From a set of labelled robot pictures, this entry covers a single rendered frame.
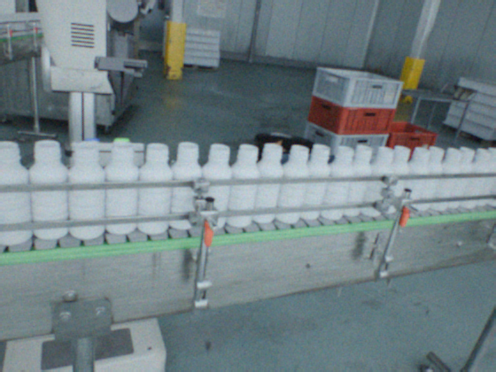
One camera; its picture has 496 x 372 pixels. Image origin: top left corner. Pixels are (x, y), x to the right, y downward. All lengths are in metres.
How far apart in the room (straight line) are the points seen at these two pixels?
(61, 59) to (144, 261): 0.68
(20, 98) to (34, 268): 4.01
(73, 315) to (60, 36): 0.75
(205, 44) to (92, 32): 9.11
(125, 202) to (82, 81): 0.60
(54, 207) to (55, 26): 0.63
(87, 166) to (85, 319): 0.29
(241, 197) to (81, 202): 0.29
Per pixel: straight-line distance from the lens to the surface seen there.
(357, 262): 1.01
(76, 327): 0.82
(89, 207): 0.71
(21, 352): 1.61
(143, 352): 1.55
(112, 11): 0.82
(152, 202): 0.72
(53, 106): 4.59
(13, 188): 0.69
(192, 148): 0.71
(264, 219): 0.83
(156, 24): 12.86
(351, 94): 3.09
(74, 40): 1.24
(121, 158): 0.69
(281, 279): 0.90
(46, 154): 0.69
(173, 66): 8.41
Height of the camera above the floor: 1.40
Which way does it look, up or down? 23 degrees down
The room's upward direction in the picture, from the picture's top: 9 degrees clockwise
